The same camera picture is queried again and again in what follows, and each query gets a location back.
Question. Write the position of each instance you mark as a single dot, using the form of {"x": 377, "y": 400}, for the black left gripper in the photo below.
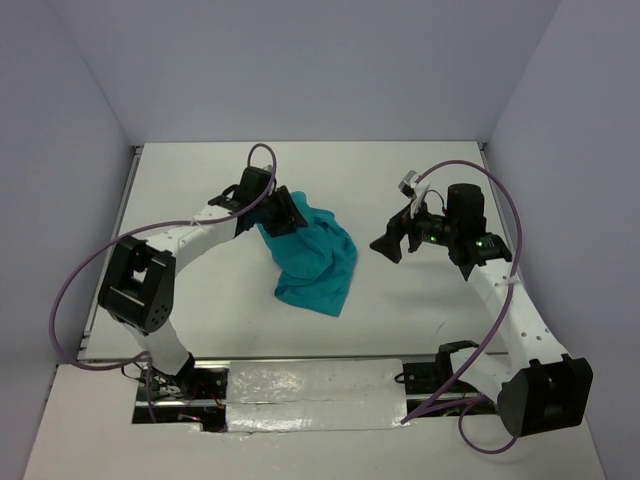
{"x": 289, "y": 214}

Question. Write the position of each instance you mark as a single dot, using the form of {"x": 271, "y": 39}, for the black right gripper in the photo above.
{"x": 389, "y": 244}

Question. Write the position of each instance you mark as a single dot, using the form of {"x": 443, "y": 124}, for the teal t shirt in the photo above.
{"x": 316, "y": 262}

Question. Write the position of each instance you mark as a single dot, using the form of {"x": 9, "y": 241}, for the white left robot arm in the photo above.
{"x": 138, "y": 288}

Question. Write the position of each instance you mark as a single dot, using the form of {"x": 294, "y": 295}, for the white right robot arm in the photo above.
{"x": 541, "y": 388}

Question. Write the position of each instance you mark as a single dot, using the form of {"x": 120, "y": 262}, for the white foam cover block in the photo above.
{"x": 329, "y": 395}

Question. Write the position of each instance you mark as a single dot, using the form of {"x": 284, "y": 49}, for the white front cover board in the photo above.
{"x": 87, "y": 432}

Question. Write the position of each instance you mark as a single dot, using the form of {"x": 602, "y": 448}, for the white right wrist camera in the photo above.
{"x": 414, "y": 190}

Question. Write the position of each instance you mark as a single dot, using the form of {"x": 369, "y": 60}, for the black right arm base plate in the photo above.
{"x": 422, "y": 378}

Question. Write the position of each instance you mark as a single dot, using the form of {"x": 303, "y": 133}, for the silver mounting rail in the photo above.
{"x": 208, "y": 380}

